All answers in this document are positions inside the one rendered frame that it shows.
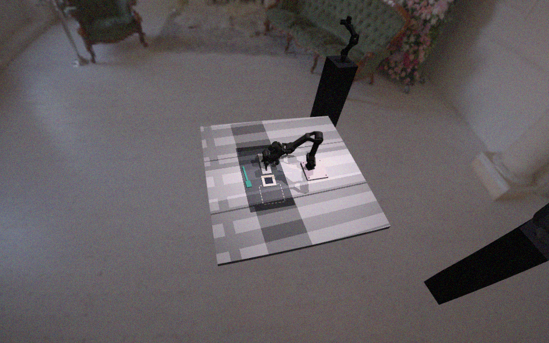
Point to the teal small trowel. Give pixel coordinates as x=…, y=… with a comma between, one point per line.
x=248, y=182

